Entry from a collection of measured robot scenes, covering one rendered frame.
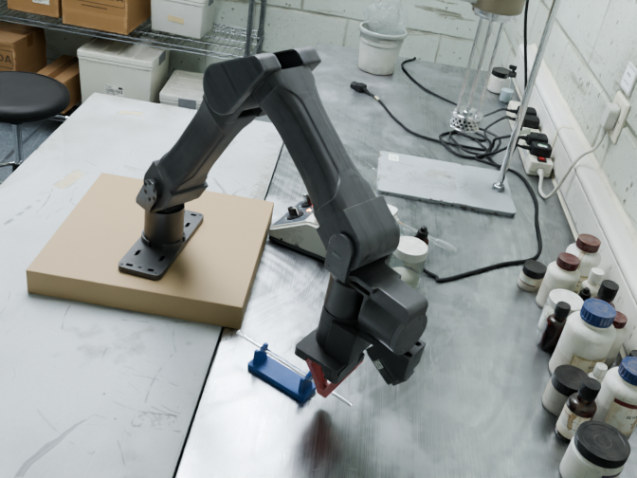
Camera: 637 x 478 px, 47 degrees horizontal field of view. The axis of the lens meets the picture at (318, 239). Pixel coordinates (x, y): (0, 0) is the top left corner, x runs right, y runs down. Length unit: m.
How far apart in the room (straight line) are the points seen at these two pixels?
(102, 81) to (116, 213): 2.25
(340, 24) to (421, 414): 2.77
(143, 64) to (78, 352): 2.45
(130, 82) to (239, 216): 2.22
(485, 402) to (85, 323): 0.59
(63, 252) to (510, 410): 0.71
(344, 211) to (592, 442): 0.44
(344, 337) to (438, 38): 2.85
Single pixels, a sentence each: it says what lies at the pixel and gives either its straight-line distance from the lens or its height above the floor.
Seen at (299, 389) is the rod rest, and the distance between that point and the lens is 1.01.
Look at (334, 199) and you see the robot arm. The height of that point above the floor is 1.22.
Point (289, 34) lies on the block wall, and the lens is 3.65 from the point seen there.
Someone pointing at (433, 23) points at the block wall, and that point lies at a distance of 3.61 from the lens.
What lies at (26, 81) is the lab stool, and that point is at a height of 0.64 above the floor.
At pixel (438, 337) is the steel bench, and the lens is 1.18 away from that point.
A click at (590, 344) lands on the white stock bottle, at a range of 1.13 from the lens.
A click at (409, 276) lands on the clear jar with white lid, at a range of 1.23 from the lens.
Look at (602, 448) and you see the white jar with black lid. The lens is 1.00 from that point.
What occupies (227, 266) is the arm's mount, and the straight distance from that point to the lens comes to 1.17.
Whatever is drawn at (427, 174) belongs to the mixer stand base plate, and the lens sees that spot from 1.65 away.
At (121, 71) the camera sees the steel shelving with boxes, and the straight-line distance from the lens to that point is 3.46.
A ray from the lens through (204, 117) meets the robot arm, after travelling 0.98.
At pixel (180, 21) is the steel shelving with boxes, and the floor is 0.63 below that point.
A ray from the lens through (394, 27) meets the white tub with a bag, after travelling 2.19.
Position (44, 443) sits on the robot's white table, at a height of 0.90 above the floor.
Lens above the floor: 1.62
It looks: 32 degrees down
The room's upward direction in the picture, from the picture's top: 10 degrees clockwise
